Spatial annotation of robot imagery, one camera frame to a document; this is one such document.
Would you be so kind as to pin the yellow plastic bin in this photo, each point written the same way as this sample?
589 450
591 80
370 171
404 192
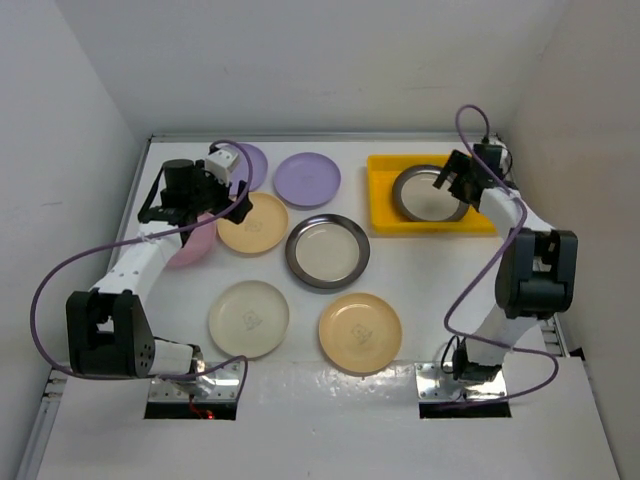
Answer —
386 219

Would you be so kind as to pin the metal base plate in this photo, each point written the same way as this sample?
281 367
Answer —
434 386
222 386

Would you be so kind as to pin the purple plate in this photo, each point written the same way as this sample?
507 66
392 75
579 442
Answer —
259 163
307 179

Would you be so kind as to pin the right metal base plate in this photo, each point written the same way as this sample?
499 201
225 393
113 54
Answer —
434 386

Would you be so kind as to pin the purple plate right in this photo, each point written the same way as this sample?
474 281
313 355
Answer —
307 179

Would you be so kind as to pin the pink plate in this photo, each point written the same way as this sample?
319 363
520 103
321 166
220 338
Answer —
199 244

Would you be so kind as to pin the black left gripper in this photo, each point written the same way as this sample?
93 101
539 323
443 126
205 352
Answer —
200 176

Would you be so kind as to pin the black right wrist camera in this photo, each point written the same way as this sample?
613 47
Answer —
496 156

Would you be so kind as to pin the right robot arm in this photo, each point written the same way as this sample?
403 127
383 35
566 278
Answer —
536 268

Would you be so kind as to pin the purple plate left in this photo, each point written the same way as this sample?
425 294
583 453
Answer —
259 163

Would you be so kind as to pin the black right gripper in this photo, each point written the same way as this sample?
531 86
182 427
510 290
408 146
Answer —
461 163

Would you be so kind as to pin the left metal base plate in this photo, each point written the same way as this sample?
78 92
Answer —
222 386

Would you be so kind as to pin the orange plate upper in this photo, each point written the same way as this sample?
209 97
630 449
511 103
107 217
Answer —
263 228

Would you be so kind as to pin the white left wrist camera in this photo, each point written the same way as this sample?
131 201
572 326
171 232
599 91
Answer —
221 162

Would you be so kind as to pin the orange plate lower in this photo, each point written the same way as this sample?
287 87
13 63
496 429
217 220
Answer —
360 333

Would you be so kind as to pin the orange plate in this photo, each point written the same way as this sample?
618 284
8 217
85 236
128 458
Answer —
360 333
263 228

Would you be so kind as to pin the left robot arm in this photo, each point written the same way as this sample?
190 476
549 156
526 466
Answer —
109 335

